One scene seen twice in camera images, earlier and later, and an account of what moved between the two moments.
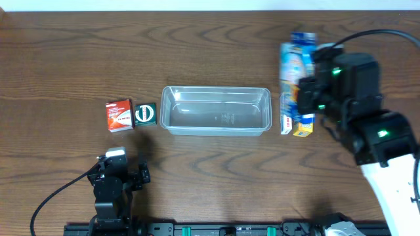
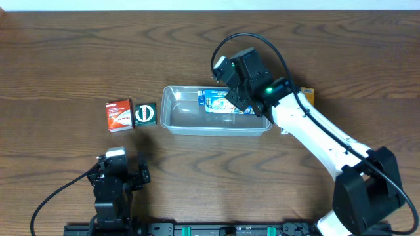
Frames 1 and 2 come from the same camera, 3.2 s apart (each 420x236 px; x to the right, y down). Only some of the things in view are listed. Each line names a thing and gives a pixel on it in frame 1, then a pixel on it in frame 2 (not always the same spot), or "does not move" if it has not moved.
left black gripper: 143,174 does not move
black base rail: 201,229 does not move
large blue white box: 296,60 -> 214,101
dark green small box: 146,114 does not move
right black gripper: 305,96 -> 239,98
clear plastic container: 215,111 does not move
